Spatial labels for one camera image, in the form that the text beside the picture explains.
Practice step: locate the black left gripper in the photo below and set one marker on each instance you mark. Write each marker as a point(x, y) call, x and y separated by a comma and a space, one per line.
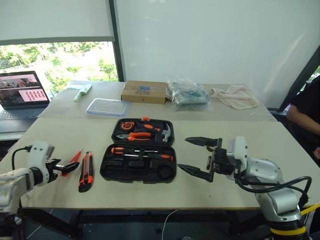
point(53, 170)

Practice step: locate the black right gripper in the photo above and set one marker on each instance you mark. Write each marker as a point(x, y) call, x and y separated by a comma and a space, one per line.
point(221, 160)

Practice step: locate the red tester screwdriver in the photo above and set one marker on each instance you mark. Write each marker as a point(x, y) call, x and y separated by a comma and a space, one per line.
point(75, 158)

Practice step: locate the orange black utility knife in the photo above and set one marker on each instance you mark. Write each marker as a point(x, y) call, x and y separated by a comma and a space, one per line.
point(86, 172)

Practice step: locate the black plastic tool case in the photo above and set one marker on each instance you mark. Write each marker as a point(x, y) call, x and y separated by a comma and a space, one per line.
point(140, 167)

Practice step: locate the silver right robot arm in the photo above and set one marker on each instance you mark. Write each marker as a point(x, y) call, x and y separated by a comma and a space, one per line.
point(265, 165)

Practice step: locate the person's bare forearm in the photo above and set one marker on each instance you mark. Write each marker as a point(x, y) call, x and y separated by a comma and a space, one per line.
point(302, 120)

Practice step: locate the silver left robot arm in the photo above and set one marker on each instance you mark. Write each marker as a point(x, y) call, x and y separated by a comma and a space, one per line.
point(15, 180)

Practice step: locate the person's bare hand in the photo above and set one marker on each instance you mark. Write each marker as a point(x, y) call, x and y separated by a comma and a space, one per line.
point(317, 153)

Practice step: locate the silver claw hammer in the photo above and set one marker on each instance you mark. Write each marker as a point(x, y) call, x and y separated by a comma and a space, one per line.
point(167, 132)

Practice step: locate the clear plastic bag of items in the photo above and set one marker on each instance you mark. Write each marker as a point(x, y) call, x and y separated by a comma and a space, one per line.
point(187, 93)

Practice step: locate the beige crumpled towel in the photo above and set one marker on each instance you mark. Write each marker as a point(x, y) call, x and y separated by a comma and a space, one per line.
point(237, 97)

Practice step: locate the orange black tape measure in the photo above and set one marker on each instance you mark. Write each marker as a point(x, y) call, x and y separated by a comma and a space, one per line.
point(126, 125)

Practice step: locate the clear blue-rimmed container lid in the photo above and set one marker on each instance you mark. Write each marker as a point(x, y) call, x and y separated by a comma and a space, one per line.
point(108, 107)

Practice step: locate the light green cloth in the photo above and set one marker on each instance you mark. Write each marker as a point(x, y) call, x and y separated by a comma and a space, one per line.
point(82, 91)

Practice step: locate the flat brown cardboard box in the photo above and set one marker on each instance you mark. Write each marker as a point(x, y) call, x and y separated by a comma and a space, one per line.
point(143, 92)

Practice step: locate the open grey laptop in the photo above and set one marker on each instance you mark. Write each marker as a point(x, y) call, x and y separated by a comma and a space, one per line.
point(22, 92)

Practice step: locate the person in black shirt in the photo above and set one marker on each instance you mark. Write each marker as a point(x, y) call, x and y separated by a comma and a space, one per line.
point(308, 100)

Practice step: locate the white roller window blind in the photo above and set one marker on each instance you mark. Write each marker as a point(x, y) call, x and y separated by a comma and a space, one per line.
point(55, 20)

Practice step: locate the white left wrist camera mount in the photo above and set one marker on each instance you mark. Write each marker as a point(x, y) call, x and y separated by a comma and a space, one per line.
point(37, 152)

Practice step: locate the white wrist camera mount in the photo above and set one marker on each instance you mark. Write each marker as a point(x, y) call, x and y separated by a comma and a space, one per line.
point(238, 147)
point(37, 152)

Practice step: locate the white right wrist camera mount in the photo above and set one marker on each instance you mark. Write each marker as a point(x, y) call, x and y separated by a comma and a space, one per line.
point(238, 147)

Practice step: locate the black table frame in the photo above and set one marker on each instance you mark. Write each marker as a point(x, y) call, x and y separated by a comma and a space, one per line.
point(125, 216)

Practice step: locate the dark slanted window frame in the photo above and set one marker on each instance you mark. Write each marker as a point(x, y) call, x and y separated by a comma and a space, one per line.
point(300, 77)

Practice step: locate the dark window frame post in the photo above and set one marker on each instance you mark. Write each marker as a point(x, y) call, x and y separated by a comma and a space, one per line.
point(117, 42)

